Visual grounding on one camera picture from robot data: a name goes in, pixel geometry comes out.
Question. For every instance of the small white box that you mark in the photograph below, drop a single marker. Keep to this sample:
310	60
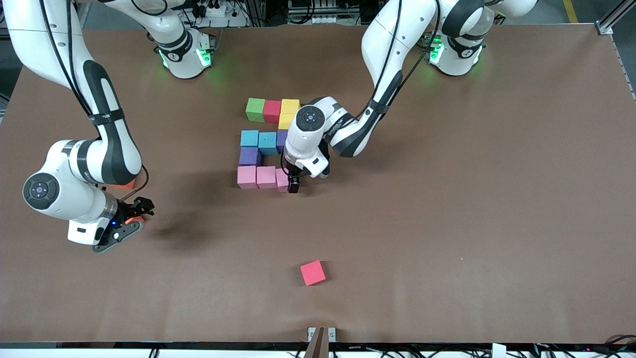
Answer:
498	350

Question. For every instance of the small metal bracket plate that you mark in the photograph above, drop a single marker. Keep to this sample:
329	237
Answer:
333	334

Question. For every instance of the grey electronics rack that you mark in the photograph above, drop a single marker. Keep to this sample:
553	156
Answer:
323	20

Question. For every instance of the purple foam cube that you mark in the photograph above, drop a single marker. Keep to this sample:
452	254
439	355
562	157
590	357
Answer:
250	157
281	141

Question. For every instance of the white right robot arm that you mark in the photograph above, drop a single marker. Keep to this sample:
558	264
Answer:
74	169

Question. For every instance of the pink foam cube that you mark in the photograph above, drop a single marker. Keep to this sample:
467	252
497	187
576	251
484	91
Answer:
266	177
281	181
247	177

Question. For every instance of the red foam cube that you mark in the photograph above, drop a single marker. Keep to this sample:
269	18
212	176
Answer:
313	272
272	111

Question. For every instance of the orange foam cube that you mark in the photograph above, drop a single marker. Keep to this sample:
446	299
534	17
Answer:
124	185
133	219

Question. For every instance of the aluminium frame post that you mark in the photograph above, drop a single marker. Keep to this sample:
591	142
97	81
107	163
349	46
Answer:
605	28

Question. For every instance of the white power strip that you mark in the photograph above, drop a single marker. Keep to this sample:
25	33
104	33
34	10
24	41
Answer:
233	21

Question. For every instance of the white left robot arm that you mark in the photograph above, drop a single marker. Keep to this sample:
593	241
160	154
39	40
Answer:
387	49

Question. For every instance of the brown table cover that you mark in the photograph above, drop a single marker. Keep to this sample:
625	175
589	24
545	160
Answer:
447	248

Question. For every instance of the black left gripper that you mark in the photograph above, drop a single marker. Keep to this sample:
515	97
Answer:
293	186

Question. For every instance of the green foam cube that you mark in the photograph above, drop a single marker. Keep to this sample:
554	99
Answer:
256	110

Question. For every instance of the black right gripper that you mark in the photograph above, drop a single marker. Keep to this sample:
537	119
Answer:
130	207

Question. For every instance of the brown camera pole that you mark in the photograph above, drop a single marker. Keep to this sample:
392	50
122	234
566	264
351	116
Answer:
318	348

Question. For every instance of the yellow foam cube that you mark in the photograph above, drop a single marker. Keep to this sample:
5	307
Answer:
285	122
290	105

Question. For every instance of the blue foam cube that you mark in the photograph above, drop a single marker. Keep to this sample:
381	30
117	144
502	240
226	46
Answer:
268	143
250	138

